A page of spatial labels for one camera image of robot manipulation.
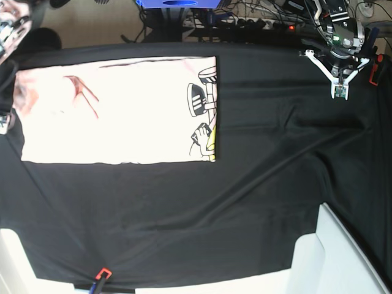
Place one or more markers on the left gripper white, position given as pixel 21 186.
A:
pixel 339 77

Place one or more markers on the light pink T-shirt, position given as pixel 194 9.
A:
pixel 138 110

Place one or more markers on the red clamp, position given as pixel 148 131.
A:
pixel 100 280
pixel 376 70

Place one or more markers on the red clamp at right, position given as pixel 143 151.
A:
pixel 376 70

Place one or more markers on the red clamp at bottom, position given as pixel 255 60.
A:
pixel 100 280

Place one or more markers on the white frame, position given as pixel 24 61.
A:
pixel 17 275
pixel 331 261

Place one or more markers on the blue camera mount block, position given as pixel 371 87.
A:
pixel 158 4

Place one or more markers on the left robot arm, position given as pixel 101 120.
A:
pixel 340 56

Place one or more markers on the black power strip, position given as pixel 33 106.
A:
pixel 231 21

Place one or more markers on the white frame left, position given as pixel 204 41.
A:
pixel 17 275

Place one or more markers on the white frame right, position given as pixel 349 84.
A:
pixel 331 261

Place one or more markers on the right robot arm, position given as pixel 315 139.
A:
pixel 21 33

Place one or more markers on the black table cloth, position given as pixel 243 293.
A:
pixel 284 147

